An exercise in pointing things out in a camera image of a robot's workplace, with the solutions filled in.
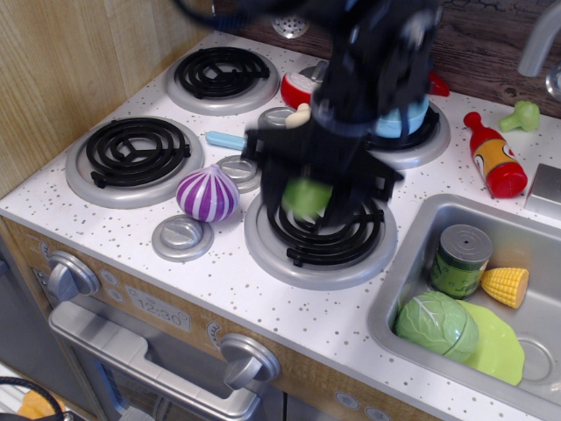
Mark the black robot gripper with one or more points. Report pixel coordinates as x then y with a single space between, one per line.
312 151

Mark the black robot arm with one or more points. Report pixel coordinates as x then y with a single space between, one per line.
380 62

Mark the light blue plastic bowl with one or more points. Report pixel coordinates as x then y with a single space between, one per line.
390 125

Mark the silver middle stove knob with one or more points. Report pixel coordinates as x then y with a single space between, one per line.
244 173

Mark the silver stove knob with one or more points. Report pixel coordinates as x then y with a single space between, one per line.
181 239
315 73
244 173
272 123

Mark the cream toy detergent jug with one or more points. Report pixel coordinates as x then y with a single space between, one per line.
299 117

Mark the silver upper stove knob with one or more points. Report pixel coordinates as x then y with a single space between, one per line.
272 123

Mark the purple striped toy onion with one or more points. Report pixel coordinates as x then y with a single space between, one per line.
208 195

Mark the silver back stove knob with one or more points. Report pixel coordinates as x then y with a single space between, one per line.
315 73

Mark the back right stove burner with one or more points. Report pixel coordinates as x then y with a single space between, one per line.
421 147

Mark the silver front stove knob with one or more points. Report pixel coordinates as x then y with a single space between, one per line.
181 239

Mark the red toy chili pepper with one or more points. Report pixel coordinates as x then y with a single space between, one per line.
438 86

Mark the hanging silver toy strainer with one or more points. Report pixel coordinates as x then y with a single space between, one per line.
290 26

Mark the green toy can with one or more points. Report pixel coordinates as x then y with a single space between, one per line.
461 258

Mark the front left stove burner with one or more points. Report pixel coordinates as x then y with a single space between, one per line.
129 163

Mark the green toy cabbage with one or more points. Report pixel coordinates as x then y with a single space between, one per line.
438 323

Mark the red toy ketchup bottle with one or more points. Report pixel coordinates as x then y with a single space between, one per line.
495 160

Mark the right silver oven dial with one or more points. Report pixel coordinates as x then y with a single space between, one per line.
247 361

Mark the silver oven dial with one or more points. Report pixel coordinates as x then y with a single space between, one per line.
70 277
247 361

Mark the silver toy sink basin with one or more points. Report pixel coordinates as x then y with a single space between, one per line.
518 243

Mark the yellow toy corn cob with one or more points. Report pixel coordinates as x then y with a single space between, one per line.
506 285

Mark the green toy broccoli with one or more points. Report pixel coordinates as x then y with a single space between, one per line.
526 116

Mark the silver faucet base block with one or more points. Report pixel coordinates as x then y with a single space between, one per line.
544 193

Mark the lime green plastic plate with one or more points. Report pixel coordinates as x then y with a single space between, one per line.
498 352

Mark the left silver oven dial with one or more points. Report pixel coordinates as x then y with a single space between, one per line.
70 277

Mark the silver toy faucet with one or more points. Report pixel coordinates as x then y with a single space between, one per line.
537 48

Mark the yellow object bottom left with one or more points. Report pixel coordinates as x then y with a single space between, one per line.
35 406

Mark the blue handled toy knife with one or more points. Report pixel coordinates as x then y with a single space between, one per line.
225 140

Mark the silver oven door handle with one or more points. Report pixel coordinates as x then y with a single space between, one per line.
118 361

